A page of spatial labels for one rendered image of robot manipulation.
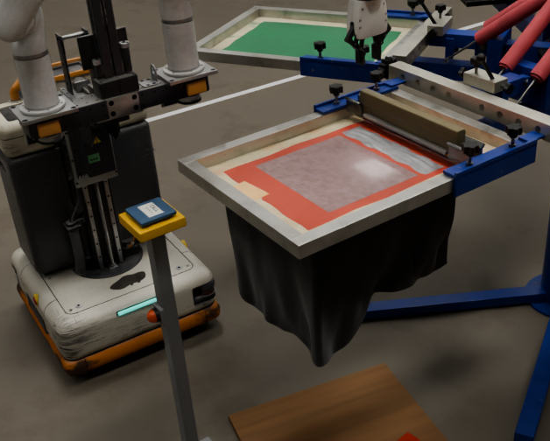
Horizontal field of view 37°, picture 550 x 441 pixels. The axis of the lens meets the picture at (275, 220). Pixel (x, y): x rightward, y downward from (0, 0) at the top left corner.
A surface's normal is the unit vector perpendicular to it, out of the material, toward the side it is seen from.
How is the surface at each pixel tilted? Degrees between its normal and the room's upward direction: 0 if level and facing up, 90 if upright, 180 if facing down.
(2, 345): 0
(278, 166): 0
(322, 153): 0
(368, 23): 92
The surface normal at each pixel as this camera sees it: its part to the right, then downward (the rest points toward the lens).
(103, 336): 0.52, 0.40
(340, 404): -0.07, -0.86
